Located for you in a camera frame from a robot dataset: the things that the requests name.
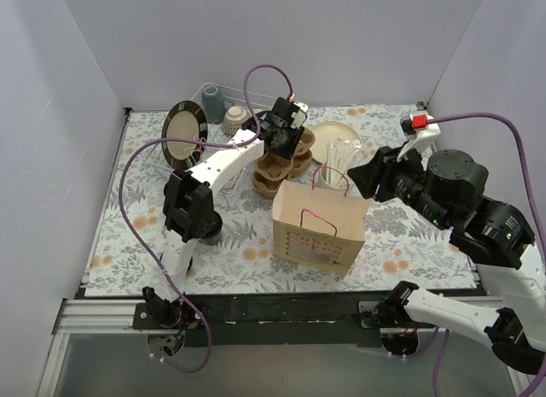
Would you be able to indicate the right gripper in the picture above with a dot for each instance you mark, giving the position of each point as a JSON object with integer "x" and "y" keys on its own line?
{"x": 381, "y": 180}

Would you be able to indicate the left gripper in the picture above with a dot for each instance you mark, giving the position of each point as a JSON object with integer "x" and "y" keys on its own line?
{"x": 296, "y": 142}

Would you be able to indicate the brown cardboard cup carrier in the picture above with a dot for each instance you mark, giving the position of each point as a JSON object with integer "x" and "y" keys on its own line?
{"x": 271, "y": 170}

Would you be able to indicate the pink paper gift bag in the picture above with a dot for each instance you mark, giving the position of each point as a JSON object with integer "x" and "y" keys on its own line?
{"x": 317, "y": 227}

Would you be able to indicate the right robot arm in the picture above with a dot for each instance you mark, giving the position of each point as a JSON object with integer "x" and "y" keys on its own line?
{"x": 448, "y": 190}

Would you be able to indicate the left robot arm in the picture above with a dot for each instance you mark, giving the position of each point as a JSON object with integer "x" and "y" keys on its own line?
{"x": 189, "y": 194}

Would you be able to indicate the white straw holder cup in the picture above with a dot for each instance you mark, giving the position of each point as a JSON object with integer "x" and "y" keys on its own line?
{"x": 340, "y": 156}

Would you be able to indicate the cream round plate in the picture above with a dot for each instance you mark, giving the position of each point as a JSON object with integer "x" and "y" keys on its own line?
{"x": 329, "y": 131}

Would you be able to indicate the patterned ceramic bowl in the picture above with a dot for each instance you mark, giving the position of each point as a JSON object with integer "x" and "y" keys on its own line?
{"x": 234, "y": 118}

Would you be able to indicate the grey blue mug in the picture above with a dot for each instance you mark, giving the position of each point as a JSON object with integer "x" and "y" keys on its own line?
{"x": 213, "y": 104}

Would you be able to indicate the black rimmed cream plate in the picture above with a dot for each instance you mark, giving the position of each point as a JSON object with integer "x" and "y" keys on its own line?
{"x": 186, "y": 120}

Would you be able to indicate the black mounting rail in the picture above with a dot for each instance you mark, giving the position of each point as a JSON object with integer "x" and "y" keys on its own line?
{"x": 290, "y": 318}

